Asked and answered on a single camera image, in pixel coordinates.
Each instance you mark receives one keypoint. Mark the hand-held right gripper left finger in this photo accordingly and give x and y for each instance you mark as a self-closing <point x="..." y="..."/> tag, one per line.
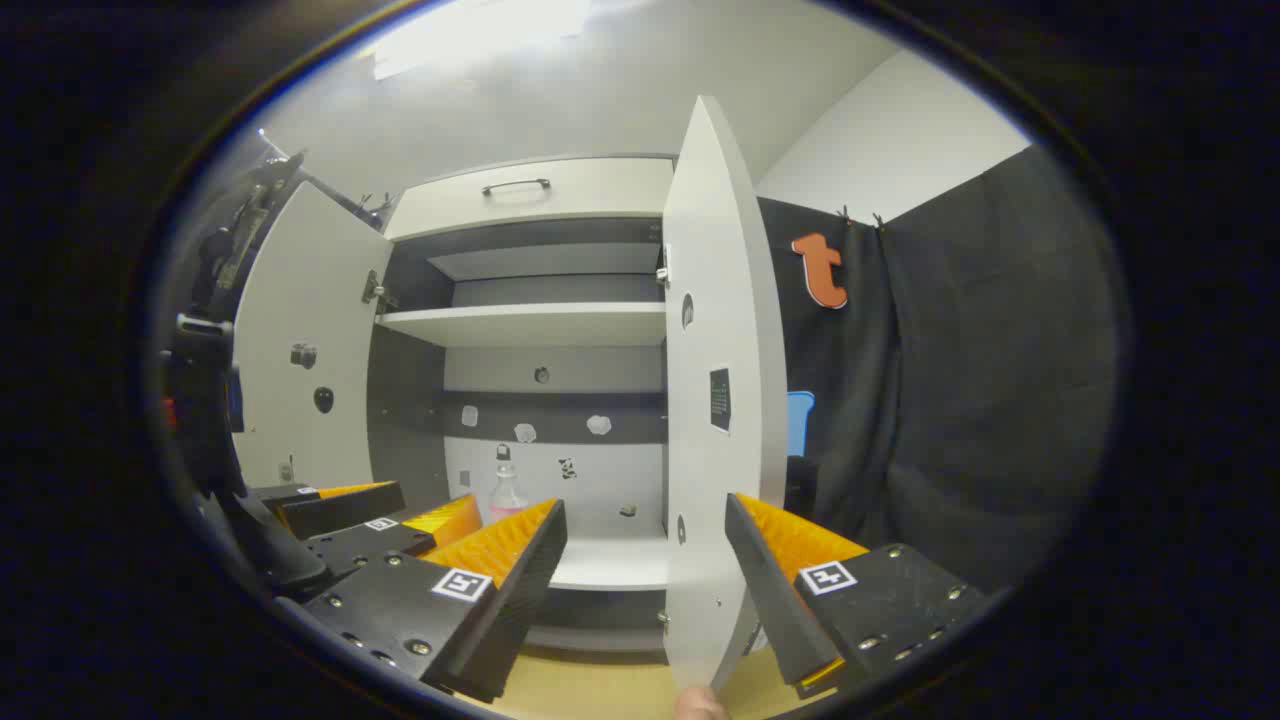
<point x="505" y="610"/>

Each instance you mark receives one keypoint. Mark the white cabinet drawer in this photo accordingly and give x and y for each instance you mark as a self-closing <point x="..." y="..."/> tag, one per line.
<point x="600" y="195"/>

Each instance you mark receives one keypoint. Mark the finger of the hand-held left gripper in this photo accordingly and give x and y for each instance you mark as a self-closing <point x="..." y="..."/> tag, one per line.
<point x="340" y="510"/>
<point x="355" y="548"/>

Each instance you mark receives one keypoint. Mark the white cabinet shelf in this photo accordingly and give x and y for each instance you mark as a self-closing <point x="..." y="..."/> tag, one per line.
<point x="520" y="325"/>

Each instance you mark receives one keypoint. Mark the white cabinet door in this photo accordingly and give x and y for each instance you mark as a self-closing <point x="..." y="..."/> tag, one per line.
<point x="720" y="250"/>
<point x="300" y="300"/>

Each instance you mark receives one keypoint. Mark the white and grey cabinet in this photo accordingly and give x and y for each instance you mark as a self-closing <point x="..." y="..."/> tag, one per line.
<point x="560" y="370"/>

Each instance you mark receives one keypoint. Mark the clear pink bottle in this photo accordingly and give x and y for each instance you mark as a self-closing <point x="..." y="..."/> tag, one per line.
<point x="507" y="498"/>

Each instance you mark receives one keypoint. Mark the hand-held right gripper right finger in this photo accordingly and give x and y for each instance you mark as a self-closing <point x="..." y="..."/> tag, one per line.
<point x="775" y="610"/>

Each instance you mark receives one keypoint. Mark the black backdrop cloth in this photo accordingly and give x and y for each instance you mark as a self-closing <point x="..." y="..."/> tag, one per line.
<point x="980" y="350"/>

